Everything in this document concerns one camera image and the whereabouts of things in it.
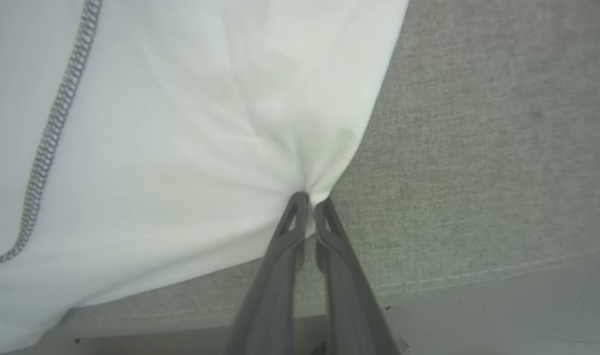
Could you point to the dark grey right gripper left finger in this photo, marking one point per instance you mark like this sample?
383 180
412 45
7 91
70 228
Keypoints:
273 291

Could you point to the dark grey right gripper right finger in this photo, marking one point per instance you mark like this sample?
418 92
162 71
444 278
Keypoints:
349 305

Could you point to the white garment with grey stitching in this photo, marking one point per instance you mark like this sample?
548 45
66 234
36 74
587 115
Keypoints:
181 123

